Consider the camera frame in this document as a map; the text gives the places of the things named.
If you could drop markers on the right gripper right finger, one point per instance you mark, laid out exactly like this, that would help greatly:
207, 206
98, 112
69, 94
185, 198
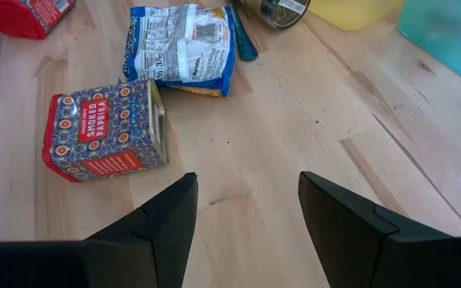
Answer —
354, 248

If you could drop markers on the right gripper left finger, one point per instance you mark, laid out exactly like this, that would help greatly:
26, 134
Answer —
154, 248

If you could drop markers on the smoked paprika tin red lid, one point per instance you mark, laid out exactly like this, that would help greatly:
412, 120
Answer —
102, 132

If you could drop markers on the blue white snack bag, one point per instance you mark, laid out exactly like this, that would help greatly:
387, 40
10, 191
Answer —
182, 48

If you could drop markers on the herb spice jar white label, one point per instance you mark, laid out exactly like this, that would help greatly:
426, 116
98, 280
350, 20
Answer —
278, 14

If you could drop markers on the light green plastic bin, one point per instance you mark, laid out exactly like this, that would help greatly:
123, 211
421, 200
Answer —
450, 36

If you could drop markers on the yellow plastic bin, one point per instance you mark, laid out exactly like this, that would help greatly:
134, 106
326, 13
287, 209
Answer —
350, 14

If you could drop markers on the red grey packet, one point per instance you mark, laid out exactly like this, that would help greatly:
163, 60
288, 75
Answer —
22, 16

